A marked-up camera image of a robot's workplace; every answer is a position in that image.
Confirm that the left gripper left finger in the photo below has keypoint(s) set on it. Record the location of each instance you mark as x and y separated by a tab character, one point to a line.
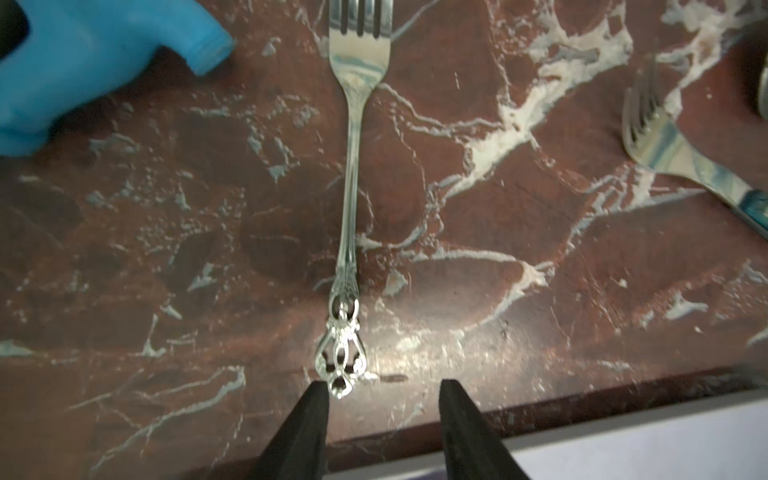
297	450

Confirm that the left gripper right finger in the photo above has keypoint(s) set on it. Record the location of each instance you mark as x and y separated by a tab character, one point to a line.
471	448

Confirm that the ornate silver fork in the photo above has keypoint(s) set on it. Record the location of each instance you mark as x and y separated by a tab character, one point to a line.
359	54

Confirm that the cow pattern handle spoon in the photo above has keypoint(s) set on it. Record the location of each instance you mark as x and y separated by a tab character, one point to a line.
762	93

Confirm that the lilac placemat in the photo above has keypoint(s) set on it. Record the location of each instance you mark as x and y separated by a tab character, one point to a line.
722	437

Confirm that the blue glue gun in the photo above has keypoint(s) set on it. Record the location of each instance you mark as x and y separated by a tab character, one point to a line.
77	51

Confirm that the green handle fork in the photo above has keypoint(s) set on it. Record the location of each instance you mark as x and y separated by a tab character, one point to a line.
652	139

